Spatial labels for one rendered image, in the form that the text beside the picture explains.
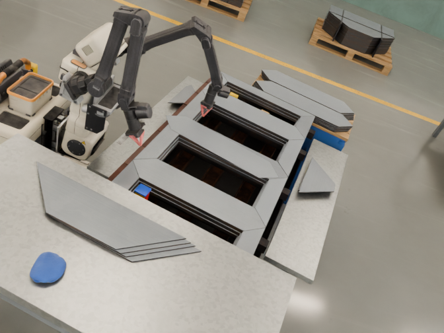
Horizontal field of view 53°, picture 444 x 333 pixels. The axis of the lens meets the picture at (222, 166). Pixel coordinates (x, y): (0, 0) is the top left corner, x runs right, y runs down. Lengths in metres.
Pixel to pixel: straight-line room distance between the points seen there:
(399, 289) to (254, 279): 2.11
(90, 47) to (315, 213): 1.47
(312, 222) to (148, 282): 1.20
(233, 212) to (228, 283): 0.58
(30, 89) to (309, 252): 1.68
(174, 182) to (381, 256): 2.11
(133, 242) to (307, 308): 1.74
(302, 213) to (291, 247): 0.29
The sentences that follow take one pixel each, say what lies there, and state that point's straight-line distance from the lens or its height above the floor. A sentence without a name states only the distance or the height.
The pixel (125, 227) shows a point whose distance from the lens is 1.72.
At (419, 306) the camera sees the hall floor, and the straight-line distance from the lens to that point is 3.72.
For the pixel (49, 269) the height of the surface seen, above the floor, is 1.08.
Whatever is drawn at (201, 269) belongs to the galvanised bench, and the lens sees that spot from 1.70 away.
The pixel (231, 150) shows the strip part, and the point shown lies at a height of 0.87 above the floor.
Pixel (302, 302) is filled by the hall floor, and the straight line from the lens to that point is 3.18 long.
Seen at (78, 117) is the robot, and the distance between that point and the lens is 2.45.
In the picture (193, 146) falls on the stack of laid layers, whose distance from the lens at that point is 2.53.
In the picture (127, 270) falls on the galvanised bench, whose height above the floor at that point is 1.05.
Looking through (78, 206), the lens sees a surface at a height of 1.07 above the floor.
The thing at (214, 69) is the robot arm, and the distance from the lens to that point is 2.50.
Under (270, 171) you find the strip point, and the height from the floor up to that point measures 0.87.
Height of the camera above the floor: 2.38
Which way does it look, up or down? 39 degrees down
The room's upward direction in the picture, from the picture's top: 21 degrees clockwise
